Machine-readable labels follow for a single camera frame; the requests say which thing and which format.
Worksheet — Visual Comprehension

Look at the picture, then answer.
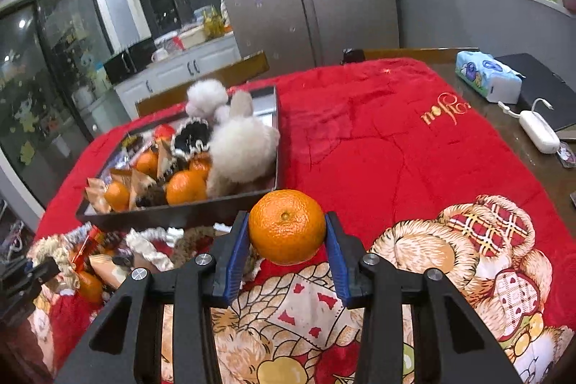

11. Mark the wooden chair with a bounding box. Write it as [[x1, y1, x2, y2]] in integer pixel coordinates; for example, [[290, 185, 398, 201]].
[[136, 51, 269, 117], [341, 47, 478, 64]]

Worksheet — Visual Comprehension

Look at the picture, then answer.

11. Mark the white power adapter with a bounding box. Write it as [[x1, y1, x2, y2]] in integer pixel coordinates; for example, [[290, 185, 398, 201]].
[[497, 98, 561, 155]]

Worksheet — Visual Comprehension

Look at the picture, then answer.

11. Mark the olive white scrunchie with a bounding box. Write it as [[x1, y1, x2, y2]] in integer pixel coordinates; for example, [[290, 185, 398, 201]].
[[125, 223, 231, 272]]

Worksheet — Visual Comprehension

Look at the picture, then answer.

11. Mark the black shallow tray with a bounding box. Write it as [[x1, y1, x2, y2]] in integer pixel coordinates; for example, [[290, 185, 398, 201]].
[[76, 80, 280, 232]]

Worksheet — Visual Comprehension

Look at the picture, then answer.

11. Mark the white fluffy plush toy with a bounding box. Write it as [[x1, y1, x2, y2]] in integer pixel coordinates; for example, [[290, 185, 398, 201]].
[[185, 83, 280, 198]]

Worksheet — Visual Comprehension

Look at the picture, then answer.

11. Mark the mandarin in tray right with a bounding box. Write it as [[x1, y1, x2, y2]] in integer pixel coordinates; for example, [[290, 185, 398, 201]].
[[165, 171, 207, 205]]

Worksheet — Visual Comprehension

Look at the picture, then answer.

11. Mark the cream knitted scrunchie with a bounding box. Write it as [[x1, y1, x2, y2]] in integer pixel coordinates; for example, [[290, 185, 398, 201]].
[[26, 235, 80, 293]]

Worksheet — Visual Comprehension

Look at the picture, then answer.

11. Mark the black microwave oven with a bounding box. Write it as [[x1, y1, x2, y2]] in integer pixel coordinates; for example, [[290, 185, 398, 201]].
[[103, 37, 156, 86]]

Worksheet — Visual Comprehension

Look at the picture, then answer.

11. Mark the black laptop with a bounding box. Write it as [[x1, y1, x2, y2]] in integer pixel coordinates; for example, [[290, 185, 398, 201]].
[[497, 53, 576, 131]]

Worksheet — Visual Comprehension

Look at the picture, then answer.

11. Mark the orange mandarin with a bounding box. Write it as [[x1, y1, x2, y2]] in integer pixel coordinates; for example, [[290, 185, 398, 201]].
[[248, 189, 326, 266]]

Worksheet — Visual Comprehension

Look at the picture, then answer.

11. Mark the mandarin in tray left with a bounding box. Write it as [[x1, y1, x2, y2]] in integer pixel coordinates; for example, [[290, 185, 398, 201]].
[[103, 180, 130, 212]]

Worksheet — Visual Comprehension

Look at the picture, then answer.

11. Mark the white kitchen cabinet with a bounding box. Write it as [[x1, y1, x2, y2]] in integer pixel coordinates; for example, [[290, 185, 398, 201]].
[[114, 32, 241, 121]]

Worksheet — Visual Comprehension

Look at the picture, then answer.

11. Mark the blue tissue pack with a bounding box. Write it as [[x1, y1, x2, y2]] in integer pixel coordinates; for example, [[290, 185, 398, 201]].
[[455, 51, 523, 104]]

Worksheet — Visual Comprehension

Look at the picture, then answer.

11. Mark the mandarin in tray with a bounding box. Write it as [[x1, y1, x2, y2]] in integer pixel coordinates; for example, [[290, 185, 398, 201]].
[[103, 180, 130, 212], [165, 171, 207, 205]]

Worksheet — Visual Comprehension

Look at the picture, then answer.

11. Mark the glass sliding door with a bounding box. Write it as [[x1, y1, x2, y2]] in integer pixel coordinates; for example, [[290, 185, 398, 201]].
[[1, 0, 112, 205]]

